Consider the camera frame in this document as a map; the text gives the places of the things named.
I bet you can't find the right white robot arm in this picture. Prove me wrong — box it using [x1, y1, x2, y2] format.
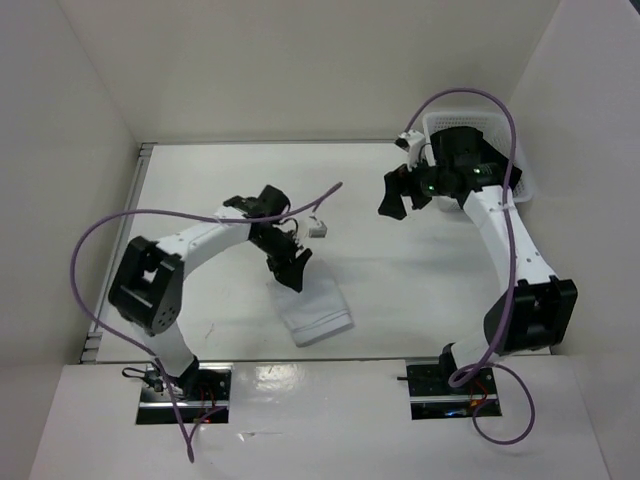
[378, 127, 578, 393]

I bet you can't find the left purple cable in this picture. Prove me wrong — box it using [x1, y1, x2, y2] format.
[69, 182, 344, 464]

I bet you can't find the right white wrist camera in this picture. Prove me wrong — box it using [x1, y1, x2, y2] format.
[394, 129, 435, 171]

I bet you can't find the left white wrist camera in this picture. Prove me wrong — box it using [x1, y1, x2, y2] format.
[301, 216, 328, 239]

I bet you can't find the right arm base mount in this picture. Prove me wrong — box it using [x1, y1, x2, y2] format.
[397, 360, 502, 420]

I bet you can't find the white skirt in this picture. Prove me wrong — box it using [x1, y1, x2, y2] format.
[267, 260, 355, 348]

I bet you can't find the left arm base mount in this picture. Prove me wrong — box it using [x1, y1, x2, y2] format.
[121, 364, 232, 425]

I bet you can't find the white plastic basket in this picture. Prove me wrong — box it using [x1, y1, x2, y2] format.
[422, 110, 539, 214]

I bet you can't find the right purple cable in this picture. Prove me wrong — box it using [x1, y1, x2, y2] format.
[407, 88, 537, 446]

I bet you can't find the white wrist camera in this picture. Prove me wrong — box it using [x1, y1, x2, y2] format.
[301, 216, 328, 239]
[394, 129, 435, 171]

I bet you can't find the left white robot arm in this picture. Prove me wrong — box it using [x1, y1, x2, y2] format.
[108, 185, 312, 400]

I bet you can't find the black skirt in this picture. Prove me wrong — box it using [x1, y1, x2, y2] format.
[430, 126, 509, 202]

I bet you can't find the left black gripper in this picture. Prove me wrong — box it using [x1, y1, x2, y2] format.
[249, 226, 311, 292]

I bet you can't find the purple cable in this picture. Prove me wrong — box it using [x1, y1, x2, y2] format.
[407, 88, 537, 446]
[69, 182, 344, 464]

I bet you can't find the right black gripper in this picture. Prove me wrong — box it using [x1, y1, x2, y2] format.
[378, 149, 453, 220]

